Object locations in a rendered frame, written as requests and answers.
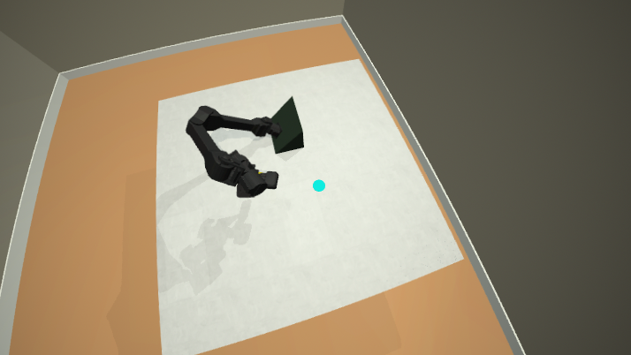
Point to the cyan circle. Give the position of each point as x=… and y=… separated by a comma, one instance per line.
x=318, y=185

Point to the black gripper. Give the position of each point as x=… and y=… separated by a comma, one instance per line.
x=270, y=178

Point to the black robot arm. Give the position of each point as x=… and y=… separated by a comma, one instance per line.
x=219, y=164

